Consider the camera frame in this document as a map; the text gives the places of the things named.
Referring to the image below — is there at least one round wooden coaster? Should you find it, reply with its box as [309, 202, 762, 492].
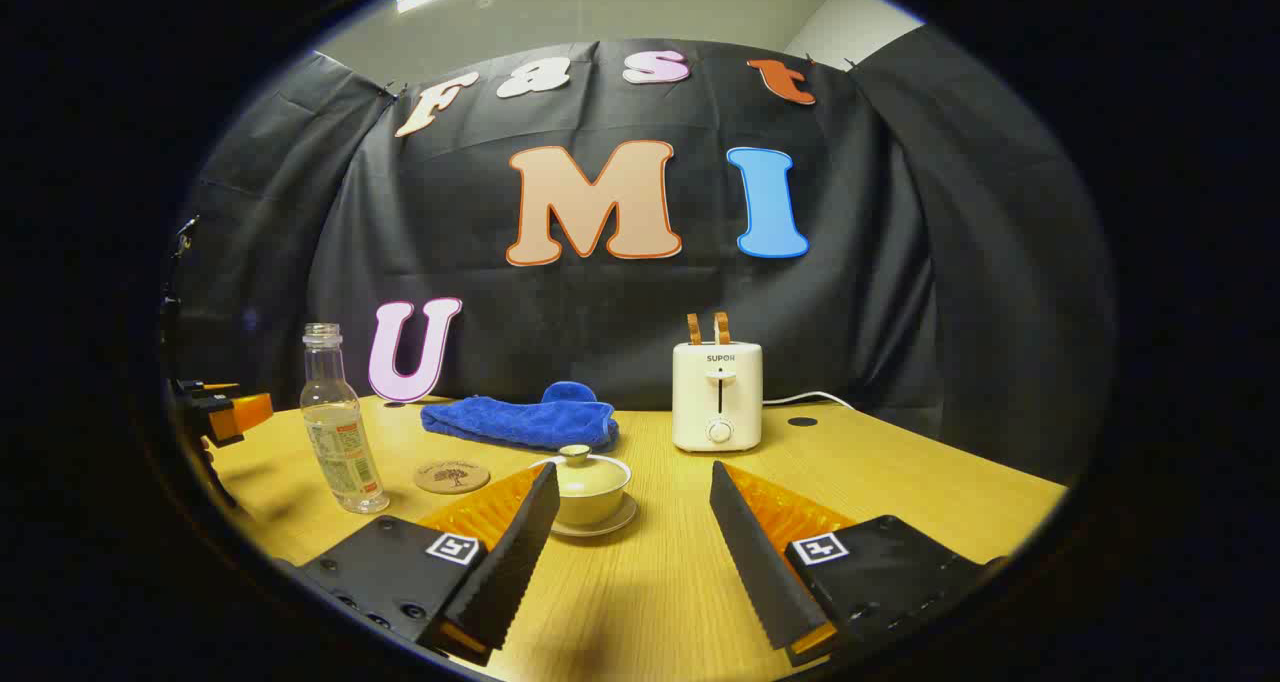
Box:
[413, 459, 491, 495]

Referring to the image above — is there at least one black backdrop cloth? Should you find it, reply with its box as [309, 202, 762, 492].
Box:
[165, 37, 1116, 483]

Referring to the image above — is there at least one white toaster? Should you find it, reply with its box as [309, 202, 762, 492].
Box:
[671, 340, 764, 453]

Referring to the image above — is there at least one white power cable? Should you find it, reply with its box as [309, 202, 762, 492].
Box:
[762, 391, 856, 410]

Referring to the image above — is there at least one clear plastic water bottle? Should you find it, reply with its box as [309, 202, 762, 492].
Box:
[300, 322, 391, 515]

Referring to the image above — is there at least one cream teacup lid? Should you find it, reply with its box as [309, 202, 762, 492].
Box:
[530, 444, 632, 498]

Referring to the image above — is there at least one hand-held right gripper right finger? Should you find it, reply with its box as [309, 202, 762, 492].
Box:
[709, 460, 1010, 668]

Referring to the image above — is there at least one cream ceramic saucer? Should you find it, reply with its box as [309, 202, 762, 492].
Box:
[548, 495, 638, 539]

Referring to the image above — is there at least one blue towel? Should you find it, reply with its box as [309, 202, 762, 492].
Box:
[420, 381, 621, 453]

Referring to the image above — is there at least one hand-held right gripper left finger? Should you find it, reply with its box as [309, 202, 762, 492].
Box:
[295, 462, 562, 668]

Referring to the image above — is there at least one cream ceramic teacup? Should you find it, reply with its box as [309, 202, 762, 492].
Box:
[545, 467, 633, 528]

